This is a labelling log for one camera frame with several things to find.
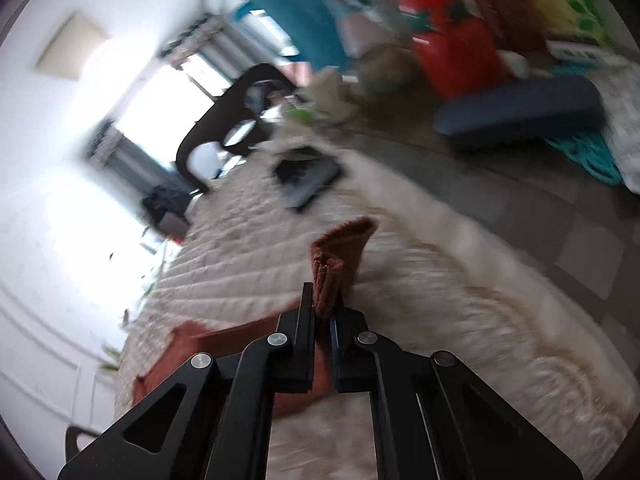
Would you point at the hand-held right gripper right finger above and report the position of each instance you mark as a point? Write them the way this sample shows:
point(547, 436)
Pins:
point(340, 355)

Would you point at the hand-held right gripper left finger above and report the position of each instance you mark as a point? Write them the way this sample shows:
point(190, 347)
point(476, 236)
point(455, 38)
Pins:
point(305, 340)

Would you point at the rust knitted sweater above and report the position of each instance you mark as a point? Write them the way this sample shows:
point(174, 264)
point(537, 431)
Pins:
point(345, 250)

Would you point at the beige quilted blanket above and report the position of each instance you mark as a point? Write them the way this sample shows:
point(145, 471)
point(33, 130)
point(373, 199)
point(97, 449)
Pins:
point(240, 260)

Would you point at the black remote control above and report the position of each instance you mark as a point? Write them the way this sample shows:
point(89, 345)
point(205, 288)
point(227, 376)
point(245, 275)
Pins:
point(305, 175)

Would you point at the black backpack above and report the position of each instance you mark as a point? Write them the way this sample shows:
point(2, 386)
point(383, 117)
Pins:
point(165, 207)

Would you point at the black chair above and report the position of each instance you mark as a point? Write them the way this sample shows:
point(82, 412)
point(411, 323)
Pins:
point(200, 132)
point(72, 440)

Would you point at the grey striped curtain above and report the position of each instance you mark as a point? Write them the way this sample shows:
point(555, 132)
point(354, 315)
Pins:
point(125, 160)
point(220, 40)

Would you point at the teal woven mat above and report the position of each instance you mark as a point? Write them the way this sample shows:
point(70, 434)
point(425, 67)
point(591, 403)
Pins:
point(590, 160)

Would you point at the red water bottle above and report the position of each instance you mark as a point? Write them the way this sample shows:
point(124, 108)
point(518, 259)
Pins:
point(450, 45)

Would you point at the teal thermos jug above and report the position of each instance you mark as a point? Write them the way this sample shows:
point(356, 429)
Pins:
point(300, 10)

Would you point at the white printed cloth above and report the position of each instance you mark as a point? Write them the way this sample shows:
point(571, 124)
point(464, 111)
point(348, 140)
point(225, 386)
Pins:
point(622, 120)

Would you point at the square ceiling light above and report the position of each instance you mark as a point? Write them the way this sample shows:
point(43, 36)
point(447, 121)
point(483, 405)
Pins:
point(72, 45)

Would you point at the white power strip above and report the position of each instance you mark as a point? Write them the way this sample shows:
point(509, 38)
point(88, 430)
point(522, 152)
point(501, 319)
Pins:
point(575, 52)

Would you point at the yellow leaf-print bag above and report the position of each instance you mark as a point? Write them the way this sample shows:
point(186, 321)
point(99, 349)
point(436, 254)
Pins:
point(565, 0)

